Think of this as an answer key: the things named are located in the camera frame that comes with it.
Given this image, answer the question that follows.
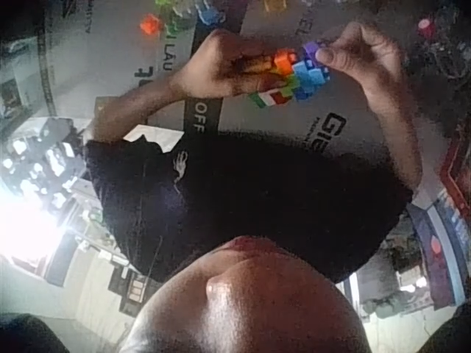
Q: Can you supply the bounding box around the person's left hand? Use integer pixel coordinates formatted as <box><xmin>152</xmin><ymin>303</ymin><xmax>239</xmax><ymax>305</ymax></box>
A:
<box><xmin>171</xmin><ymin>28</ymin><xmax>281</xmax><ymax>100</ymax></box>

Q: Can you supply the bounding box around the person's right hand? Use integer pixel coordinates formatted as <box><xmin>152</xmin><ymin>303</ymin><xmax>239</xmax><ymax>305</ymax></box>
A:
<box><xmin>315</xmin><ymin>20</ymin><xmax>405</xmax><ymax>97</ymax></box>

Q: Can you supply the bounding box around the multicolour toy block assembly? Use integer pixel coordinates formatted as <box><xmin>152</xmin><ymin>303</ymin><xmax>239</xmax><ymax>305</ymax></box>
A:
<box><xmin>249</xmin><ymin>40</ymin><xmax>332</xmax><ymax>110</ymax></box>

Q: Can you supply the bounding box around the blue toy block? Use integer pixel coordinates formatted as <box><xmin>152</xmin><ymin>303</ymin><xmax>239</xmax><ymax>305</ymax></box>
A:
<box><xmin>196</xmin><ymin>4</ymin><xmax>227</xmax><ymax>29</ymax></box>

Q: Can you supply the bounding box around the yellow toy block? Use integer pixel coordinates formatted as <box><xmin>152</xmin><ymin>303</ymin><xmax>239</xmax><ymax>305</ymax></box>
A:
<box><xmin>263</xmin><ymin>0</ymin><xmax>290</xmax><ymax>14</ymax></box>

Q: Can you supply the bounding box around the green toy block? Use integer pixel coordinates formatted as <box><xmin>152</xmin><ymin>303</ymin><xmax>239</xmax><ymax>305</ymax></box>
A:
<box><xmin>154</xmin><ymin>0</ymin><xmax>196</xmax><ymax>35</ymax></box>

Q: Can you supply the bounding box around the orange toy block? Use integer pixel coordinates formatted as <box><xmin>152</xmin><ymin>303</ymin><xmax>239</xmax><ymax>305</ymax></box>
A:
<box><xmin>139</xmin><ymin>13</ymin><xmax>165</xmax><ymax>38</ymax></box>

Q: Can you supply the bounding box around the white paper piece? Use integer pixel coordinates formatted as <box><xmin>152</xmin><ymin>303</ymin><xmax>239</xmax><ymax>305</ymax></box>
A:
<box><xmin>123</xmin><ymin>124</ymin><xmax>185</xmax><ymax>154</ymax></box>

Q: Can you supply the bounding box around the white printed banner mat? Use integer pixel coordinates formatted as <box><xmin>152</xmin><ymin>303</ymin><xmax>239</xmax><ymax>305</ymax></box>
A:
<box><xmin>38</xmin><ymin>0</ymin><xmax>419</xmax><ymax>157</ymax></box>

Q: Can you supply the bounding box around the cluttered shelf with goods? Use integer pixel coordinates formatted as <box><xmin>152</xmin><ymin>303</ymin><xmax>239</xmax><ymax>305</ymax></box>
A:
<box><xmin>0</xmin><ymin>117</ymin><xmax>96</xmax><ymax>236</ymax></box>

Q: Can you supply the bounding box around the red framed board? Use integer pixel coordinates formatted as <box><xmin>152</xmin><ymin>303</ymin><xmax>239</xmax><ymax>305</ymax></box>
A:
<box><xmin>439</xmin><ymin>117</ymin><xmax>471</xmax><ymax>202</ymax></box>

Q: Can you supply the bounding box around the blue printed banner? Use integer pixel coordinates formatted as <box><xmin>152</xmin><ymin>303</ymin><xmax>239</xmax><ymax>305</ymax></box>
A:
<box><xmin>407</xmin><ymin>190</ymin><xmax>471</xmax><ymax>312</ymax></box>

